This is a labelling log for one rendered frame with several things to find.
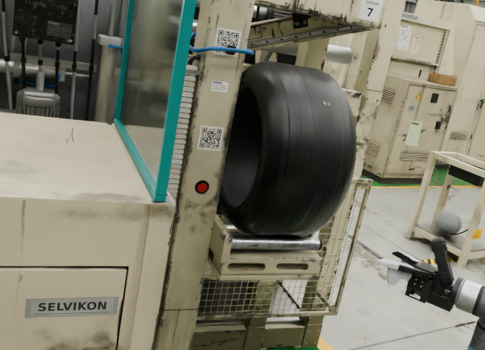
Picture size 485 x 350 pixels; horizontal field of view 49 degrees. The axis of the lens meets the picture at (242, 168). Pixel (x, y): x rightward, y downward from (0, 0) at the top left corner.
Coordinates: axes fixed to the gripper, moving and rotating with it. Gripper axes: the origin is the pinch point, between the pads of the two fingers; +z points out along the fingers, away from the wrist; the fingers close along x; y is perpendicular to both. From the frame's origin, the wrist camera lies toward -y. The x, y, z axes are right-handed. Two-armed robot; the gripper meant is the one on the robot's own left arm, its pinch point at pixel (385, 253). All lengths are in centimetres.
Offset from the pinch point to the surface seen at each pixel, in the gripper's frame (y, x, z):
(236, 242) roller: 15.3, 3.1, 45.7
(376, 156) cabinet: 11, 487, 155
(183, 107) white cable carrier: -22, -14, 65
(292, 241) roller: 12.4, 19.3, 34.2
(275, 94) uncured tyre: -33, -1, 44
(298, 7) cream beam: -64, 29, 61
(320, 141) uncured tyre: -23.0, 3.6, 28.1
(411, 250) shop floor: 64, 314, 51
